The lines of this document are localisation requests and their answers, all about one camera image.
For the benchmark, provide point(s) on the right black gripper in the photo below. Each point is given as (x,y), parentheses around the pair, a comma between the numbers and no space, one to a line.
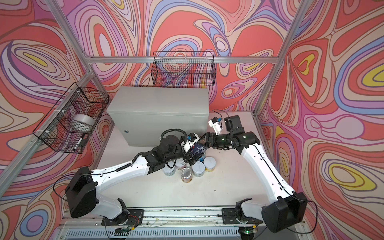
(208,135)

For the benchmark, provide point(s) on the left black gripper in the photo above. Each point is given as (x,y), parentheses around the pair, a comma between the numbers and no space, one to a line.
(191,162)

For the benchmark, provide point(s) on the tall dark blue can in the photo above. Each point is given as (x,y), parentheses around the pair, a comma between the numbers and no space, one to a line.
(198,153)

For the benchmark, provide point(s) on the small yellow can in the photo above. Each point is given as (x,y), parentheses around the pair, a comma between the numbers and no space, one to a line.
(210,164)

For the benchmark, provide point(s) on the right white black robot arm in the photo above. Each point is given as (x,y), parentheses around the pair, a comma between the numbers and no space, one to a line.
(285,207)

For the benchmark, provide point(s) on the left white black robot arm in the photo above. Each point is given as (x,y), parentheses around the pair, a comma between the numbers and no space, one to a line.
(85,191)

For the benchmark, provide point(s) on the small white blue can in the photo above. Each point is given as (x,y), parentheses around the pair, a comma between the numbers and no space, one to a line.
(198,169)

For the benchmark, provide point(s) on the small pink can silver lid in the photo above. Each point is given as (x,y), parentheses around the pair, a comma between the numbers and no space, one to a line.
(186,175)

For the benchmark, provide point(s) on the small white can left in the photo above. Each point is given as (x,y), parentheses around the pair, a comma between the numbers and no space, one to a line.
(169,171)

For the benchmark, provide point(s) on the grey metal cabinet box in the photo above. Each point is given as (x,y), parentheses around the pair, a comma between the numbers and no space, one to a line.
(142,114)

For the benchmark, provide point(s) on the grey tape roll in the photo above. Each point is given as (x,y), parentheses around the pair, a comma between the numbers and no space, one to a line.
(82,123)

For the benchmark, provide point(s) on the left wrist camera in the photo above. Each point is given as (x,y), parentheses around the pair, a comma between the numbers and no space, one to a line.
(192,138)

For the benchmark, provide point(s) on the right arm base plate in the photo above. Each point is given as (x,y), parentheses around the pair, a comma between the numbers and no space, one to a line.
(231,216)

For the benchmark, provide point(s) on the back black wire basket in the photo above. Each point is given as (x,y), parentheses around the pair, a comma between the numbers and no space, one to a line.
(184,69)

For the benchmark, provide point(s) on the black wire basket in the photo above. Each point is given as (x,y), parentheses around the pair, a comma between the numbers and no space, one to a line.
(56,133)
(184,69)

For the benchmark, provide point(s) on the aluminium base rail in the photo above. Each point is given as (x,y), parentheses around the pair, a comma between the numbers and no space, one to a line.
(182,223)

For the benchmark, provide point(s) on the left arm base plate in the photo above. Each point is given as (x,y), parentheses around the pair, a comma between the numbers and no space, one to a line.
(130,217)

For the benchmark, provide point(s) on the left black wire basket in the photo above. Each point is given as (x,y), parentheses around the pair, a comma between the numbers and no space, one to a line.
(56,133)

